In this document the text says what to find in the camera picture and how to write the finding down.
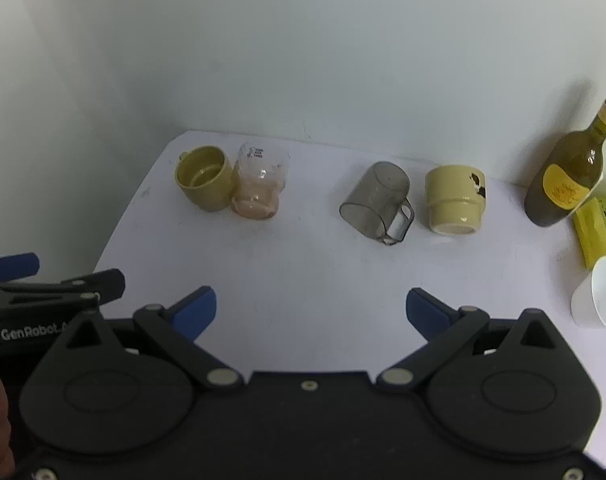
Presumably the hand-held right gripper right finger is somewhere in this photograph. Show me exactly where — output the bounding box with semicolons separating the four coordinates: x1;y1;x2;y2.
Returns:
377;287;580;391

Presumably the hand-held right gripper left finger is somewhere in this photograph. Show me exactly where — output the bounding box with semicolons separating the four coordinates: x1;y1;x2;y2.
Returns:
39;286;245;391

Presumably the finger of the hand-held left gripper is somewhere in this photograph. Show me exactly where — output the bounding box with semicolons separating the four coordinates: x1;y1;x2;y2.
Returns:
0;252;40;281
0;268;126;313

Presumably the beige ceramic cup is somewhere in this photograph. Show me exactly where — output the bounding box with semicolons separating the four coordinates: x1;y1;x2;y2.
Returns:
425;164;487;236

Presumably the grey transparent cup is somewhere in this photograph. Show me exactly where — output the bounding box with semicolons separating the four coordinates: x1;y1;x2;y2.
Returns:
339;161;415;246

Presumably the olive green cup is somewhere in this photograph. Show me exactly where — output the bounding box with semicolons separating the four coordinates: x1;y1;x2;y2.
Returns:
174;145;235;213

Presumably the clear pinkish glass cup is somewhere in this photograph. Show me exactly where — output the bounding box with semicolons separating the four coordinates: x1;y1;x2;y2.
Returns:
230;142;291;221

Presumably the white paper cup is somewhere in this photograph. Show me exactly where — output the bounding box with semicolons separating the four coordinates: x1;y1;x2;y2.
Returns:
571;255;606;332

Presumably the yellow packet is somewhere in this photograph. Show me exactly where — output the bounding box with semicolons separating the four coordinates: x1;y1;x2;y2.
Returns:
573;197;606;271

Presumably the green wine bottle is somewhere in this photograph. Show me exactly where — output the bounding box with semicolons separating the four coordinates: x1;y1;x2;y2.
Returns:
524;79;606;228

